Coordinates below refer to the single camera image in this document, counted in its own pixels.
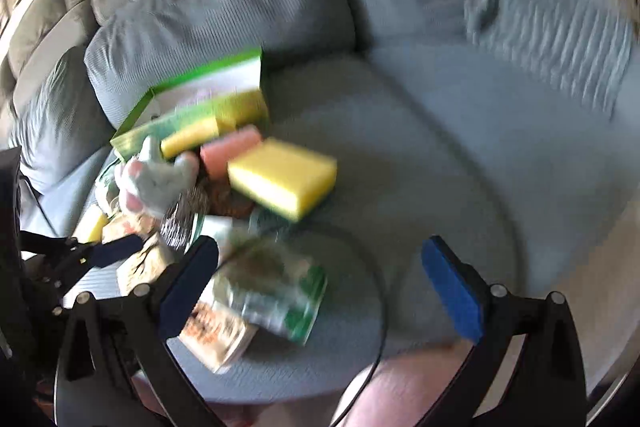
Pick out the steel wool scourer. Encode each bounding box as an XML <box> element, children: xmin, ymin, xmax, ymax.
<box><xmin>160</xmin><ymin>194</ymin><xmax>211</xmax><ymax>253</ymax></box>

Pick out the large yellow sponge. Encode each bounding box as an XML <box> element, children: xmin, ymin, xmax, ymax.
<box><xmin>227</xmin><ymin>138</ymin><xmax>338</xmax><ymax>223</ymax></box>

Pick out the beige cushion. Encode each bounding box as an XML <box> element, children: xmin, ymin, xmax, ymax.
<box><xmin>10</xmin><ymin>0</ymin><xmax>96</xmax><ymax>78</ymax></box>

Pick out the beige packet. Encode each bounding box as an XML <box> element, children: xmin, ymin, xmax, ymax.
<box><xmin>116</xmin><ymin>214</ymin><xmax>176</xmax><ymax>294</ymax></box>

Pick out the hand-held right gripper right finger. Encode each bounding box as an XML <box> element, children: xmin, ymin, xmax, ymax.
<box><xmin>421</xmin><ymin>235</ymin><xmax>587</xmax><ymax>427</ymax></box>

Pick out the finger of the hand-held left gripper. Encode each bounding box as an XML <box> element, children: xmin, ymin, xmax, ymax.
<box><xmin>20</xmin><ymin>229</ymin><xmax>146</xmax><ymax>303</ymax></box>

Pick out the wide grey sofa back cushion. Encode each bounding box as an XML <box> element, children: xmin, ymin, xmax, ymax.
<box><xmin>84</xmin><ymin>0</ymin><xmax>356</xmax><ymax>128</ymax></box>

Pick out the grey sofa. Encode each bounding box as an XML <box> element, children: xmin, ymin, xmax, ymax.
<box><xmin>10</xmin><ymin>0</ymin><xmax>640</xmax><ymax>408</ymax></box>

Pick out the black cable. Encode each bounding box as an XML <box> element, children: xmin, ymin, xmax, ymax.
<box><xmin>220</xmin><ymin>229</ymin><xmax>388</xmax><ymax>427</ymax></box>

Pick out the pink hair roller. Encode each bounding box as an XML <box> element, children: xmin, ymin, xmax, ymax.
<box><xmin>200</xmin><ymin>125</ymin><xmax>264</xmax><ymax>180</ymax></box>

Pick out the blue-grey ribbed blanket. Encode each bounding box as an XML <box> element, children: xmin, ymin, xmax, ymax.
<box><xmin>465</xmin><ymin>0</ymin><xmax>636</xmax><ymax>118</ymax></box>

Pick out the dark grey ribbed pillow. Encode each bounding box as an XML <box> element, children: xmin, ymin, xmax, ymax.
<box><xmin>10</xmin><ymin>47</ymin><xmax>116</xmax><ymax>192</ymax></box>

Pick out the green cardboard box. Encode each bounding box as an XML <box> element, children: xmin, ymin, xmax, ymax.
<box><xmin>110</xmin><ymin>48</ymin><xmax>271</xmax><ymax>158</ymax></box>

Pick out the yellow sponge with green pad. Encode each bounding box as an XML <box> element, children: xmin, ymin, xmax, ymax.
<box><xmin>160</xmin><ymin>117</ymin><xmax>223</xmax><ymax>160</ymax></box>

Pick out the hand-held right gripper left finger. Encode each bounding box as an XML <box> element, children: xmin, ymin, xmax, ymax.
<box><xmin>60</xmin><ymin>236</ymin><xmax>221</xmax><ymax>427</ymax></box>

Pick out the brown and white snack packet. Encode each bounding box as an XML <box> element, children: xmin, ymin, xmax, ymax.
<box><xmin>177</xmin><ymin>297</ymin><xmax>258</xmax><ymax>375</ymax></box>

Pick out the small yellow foam piece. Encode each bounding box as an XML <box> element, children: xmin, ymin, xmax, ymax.
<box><xmin>75</xmin><ymin>209</ymin><xmax>109</xmax><ymax>243</ymax></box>

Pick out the grey plush toy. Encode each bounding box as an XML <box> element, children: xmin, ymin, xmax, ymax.
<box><xmin>114</xmin><ymin>136</ymin><xmax>200</xmax><ymax>220</ymax></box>

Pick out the green and white packet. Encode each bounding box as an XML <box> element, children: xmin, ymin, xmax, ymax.
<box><xmin>212</xmin><ymin>239</ymin><xmax>328</xmax><ymax>347</ymax></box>

